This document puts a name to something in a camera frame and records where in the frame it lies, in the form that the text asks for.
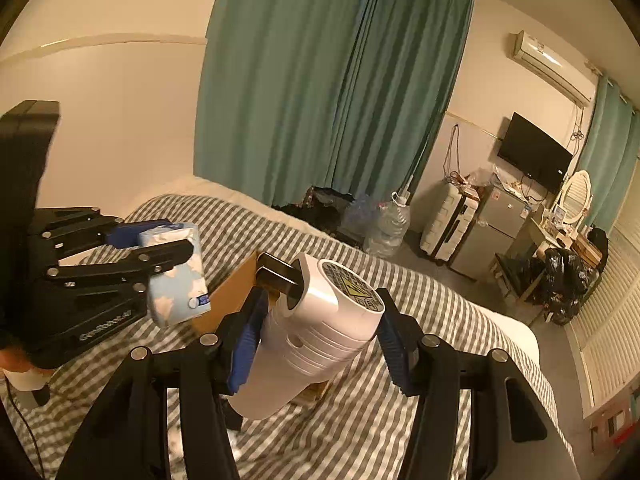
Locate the white suitcase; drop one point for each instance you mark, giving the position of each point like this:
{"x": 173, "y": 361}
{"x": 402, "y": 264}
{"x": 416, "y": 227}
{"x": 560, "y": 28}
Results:
{"x": 447, "y": 220}

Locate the blue cloud-print tissue pack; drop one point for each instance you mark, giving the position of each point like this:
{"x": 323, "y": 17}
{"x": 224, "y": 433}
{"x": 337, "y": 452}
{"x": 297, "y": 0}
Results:
{"x": 175, "y": 290}

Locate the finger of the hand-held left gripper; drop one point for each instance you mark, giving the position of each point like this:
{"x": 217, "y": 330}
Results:
{"x": 165, "y": 255}
{"x": 130, "y": 232}

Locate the white oval mirror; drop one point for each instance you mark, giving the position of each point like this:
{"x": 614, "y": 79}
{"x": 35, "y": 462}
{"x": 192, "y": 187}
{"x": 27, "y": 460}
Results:
{"x": 575, "y": 197}

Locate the black trash bags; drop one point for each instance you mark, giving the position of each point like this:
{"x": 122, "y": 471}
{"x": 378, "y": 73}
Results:
{"x": 567, "y": 280}

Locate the crumpled clear plastic bottles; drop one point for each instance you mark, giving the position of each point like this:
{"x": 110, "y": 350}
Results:
{"x": 357, "y": 210}

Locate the black chair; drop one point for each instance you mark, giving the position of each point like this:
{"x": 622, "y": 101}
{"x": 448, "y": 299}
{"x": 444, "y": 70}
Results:
{"x": 515, "y": 275}

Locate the brown cardboard box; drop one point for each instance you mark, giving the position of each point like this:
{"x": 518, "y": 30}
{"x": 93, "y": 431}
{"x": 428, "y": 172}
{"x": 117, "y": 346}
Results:
{"x": 232, "y": 290}

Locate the green curtain with dark folds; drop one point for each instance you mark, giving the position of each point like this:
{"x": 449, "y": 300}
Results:
{"x": 400, "y": 85}

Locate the grey mini fridge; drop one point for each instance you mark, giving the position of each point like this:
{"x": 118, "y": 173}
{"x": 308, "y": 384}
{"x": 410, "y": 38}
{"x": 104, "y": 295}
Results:
{"x": 487, "y": 230}

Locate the white slatted shutters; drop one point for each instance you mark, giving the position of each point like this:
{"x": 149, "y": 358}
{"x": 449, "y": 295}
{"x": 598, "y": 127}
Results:
{"x": 612, "y": 320}

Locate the bed with grey checked blanket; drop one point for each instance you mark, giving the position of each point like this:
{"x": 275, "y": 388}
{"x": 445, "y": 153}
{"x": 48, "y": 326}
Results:
{"x": 380, "y": 435}

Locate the white dressing table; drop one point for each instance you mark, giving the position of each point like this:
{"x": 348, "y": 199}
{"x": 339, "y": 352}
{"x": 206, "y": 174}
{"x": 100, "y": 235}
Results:
{"x": 550, "y": 232}

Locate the narrow green curtain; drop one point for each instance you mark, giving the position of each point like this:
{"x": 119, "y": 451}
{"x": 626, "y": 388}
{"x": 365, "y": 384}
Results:
{"x": 607, "y": 160}

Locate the black flat television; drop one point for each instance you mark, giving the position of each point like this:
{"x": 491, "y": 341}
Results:
{"x": 535, "y": 155}

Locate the white air conditioner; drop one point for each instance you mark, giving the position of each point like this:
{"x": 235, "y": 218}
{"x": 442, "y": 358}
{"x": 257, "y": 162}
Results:
{"x": 550, "y": 62}

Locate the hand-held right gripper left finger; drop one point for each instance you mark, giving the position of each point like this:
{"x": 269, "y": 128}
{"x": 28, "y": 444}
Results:
{"x": 246, "y": 345}

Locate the white cylindrical plug-in device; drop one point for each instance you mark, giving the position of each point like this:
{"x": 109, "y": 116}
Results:
{"x": 320, "y": 320}

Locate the large clear water bottle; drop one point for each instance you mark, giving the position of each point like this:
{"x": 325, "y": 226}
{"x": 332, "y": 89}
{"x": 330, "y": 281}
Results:
{"x": 390, "y": 225}

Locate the wide green curtain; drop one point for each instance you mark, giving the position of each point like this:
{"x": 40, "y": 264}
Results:
{"x": 280, "y": 75}

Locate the black open bag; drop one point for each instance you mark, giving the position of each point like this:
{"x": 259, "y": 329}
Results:
{"x": 320, "y": 205}

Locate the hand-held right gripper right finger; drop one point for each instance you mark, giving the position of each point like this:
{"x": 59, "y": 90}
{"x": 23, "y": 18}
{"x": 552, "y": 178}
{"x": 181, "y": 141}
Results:
{"x": 396, "y": 355}

